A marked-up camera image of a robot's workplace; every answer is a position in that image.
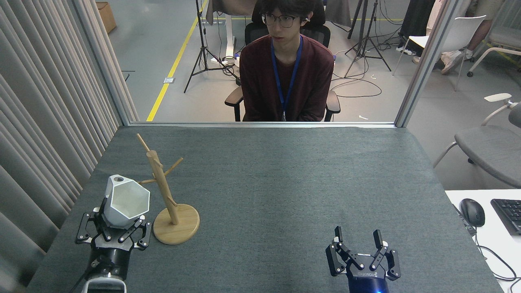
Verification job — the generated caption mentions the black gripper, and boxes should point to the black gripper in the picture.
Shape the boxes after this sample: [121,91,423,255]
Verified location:
[75,212,151,280]
[326,227,401,293]

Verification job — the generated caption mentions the white hexagonal cup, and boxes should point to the white hexagonal cup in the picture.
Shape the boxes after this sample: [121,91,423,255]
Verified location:
[104,175,151,227]

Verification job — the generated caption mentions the wooden cup rack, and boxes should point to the wooden cup rack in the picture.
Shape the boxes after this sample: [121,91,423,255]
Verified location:
[136,133,200,245]

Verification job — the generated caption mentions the black computer mouse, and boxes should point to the black computer mouse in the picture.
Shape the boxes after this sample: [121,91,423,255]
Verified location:
[460,199,486,227]

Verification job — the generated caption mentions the beige curtain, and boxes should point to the beige curtain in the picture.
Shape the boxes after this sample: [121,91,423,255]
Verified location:
[0,0,141,293]

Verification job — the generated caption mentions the white desk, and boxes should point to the white desk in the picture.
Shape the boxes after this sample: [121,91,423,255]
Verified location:
[445,189,521,293]

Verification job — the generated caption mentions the black keyboard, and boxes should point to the black keyboard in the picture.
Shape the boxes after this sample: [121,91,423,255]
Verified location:
[490,199,521,236]

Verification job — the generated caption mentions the grey chair with white armrest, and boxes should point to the grey chair with white armrest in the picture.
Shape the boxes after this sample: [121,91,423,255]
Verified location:
[432,93,521,188]

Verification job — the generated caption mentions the person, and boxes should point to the person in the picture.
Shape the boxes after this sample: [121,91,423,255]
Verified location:
[239,0,335,122]
[397,0,436,55]
[441,0,505,74]

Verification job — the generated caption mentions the black tripod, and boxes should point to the black tripod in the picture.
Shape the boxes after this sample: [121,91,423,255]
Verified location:
[184,0,236,93]
[344,0,392,78]

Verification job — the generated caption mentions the cardboard box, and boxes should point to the cardboard box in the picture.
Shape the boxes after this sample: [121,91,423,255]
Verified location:
[96,2,117,34]

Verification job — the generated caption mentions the white desk leg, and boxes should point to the white desk leg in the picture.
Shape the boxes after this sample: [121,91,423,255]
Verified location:
[210,16,237,63]

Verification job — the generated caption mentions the black office chair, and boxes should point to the black office chair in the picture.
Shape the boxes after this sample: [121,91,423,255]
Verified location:
[225,0,341,122]

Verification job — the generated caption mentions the white plastic chair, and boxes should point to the white plastic chair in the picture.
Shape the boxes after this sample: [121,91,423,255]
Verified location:
[393,15,487,91]

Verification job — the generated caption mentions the black mouse cable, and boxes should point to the black mouse cable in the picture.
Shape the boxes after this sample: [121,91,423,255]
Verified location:
[474,234,521,282]

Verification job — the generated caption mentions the silver post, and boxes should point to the silver post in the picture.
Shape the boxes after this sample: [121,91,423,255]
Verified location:
[395,0,464,128]
[71,0,131,126]

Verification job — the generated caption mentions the blue lanyard with badge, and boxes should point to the blue lanyard with badge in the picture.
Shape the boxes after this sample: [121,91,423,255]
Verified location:
[271,36,304,122]

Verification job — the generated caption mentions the grey chair with white frame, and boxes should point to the grey chair with white frame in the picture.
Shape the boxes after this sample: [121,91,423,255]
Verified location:
[467,24,521,78]

